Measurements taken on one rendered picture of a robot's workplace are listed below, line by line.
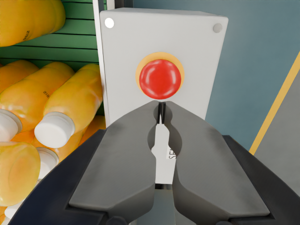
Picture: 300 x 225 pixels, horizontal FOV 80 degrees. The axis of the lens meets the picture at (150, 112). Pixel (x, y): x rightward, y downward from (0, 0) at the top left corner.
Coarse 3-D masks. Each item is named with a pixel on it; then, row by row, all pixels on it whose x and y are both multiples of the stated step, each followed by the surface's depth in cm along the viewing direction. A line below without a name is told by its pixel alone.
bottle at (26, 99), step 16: (48, 64) 34; (64, 64) 35; (32, 80) 27; (48, 80) 29; (64, 80) 32; (0, 96) 24; (16, 96) 24; (32, 96) 25; (48, 96) 27; (0, 112) 22; (16, 112) 23; (32, 112) 25; (32, 128) 26
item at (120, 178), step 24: (120, 120) 10; (144, 120) 10; (120, 144) 8; (144, 144) 8; (96, 168) 7; (120, 168) 7; (144, 168) 7; (96, 192) 6; (120, 192) 6; (144, 192) 6; (120, 216) 6
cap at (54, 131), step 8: (48, 120) 21; (56, 120) 21; (64, 120) 22; (40, 128) 21; (48, 128) 21; (56, 128) 21; (64, 128) 21; (40, 136) 22; (48, 136) 22; (56, 136) 22; (64, 136) 21; (48, 144) 22; (56, 144) 22; (64, 144) 22
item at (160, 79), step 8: (152, 64) 15; (160, 64) 14; (168, 64) 14; (144, 72) 15; (152, 72) 15; (160, 72) 15; (168, 72) 15; (176, 72) 15; (144, 80) 15; (152, 80) 15; (160, 80) 15; (168, 80) 15; (176, 80) 15; (144, 88) 16; (152, 88) 16; (160, 88) 16; (168, 88) 16; (176, 88) 16; (152, 96) 16; (160, 96) 16; (168, 96) 16
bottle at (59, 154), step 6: (84, 132) 34; (36, 138) 27; (72, 138) 29; (78, 138) 30; (36, 144) 26; (42, 144) 26; (66, 144) 28; (72, 144) 29; (78, 144) 31; (42, 150) 26; (48, 150) 26; (54, 150) 27; (60, 150) 27; (66, 150) 28; (72, 150) 29; (54, 156) 26; (60, 156) 27; (66, 156) 28
